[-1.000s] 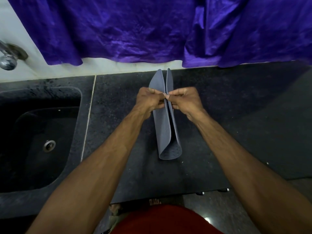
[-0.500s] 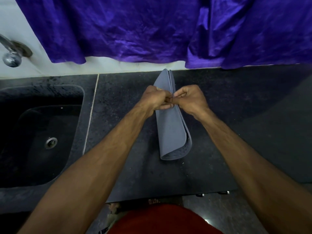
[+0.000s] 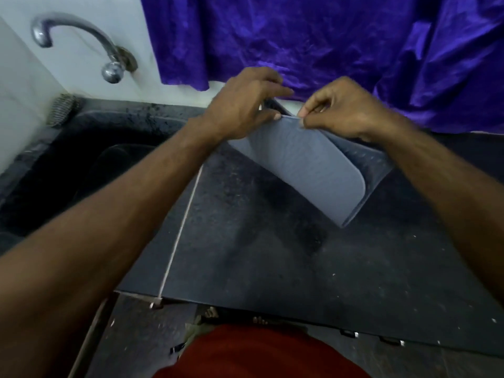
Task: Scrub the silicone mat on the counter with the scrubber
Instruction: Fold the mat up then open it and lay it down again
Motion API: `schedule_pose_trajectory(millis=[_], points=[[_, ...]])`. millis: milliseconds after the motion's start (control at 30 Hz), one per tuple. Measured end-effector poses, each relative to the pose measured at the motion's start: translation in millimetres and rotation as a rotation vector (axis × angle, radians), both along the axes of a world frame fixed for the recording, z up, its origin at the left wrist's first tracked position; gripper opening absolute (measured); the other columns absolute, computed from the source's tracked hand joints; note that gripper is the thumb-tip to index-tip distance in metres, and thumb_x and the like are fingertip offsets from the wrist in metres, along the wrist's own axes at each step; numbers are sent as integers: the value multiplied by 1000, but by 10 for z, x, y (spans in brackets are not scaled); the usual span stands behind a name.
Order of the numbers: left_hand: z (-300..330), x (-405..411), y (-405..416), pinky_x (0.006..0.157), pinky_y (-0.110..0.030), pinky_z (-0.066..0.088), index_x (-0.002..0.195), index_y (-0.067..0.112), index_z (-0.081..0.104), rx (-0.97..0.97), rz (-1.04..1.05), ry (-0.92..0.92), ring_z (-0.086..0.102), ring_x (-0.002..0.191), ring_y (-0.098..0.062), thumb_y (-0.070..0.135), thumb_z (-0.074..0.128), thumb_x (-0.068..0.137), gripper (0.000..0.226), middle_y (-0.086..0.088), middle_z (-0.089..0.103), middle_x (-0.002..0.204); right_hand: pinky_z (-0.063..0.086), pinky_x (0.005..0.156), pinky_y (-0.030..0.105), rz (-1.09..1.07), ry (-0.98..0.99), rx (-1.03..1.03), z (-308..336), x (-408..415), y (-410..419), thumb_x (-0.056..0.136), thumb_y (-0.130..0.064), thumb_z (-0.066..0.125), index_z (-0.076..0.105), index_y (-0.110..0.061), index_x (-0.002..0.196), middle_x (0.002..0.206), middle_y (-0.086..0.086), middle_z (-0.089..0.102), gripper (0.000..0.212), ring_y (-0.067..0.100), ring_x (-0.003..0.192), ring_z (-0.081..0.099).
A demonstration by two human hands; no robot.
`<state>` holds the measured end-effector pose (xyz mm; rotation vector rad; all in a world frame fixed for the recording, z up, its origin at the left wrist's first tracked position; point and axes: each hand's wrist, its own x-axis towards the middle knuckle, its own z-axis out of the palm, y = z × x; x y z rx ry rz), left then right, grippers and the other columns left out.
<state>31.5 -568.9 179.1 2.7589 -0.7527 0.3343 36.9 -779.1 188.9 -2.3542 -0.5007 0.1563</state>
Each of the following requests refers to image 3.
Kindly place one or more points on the person's right hand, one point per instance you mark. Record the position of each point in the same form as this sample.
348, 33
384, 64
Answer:
348, 110

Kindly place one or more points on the person's left hand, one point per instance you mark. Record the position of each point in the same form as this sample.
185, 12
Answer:
240, 104

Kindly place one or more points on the grey ribbed silicone mat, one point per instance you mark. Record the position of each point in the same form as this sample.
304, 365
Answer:
315, 173

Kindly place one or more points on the black white checkered cloth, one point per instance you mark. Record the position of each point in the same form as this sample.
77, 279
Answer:
61, 110

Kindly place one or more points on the person's right forearm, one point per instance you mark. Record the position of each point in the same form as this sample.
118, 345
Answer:
456, 192

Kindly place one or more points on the person's left forearm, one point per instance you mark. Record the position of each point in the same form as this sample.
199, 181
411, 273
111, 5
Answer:
94, 240

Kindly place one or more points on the person's foot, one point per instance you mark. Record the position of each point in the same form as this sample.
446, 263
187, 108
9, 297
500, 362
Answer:
260, 320
211, 312

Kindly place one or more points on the person's red garment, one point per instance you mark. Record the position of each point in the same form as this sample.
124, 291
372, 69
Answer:
260, 354

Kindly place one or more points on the purple cloth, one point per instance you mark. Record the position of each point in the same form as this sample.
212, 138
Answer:
315, 39

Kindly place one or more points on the black stone sink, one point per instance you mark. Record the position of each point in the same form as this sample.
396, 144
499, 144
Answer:
78, 165

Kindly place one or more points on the olive green cloth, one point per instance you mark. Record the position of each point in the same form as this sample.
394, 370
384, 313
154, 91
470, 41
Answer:
195, 330

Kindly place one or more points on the chrome wall tap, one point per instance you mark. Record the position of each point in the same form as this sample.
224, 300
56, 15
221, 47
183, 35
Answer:
112, 62

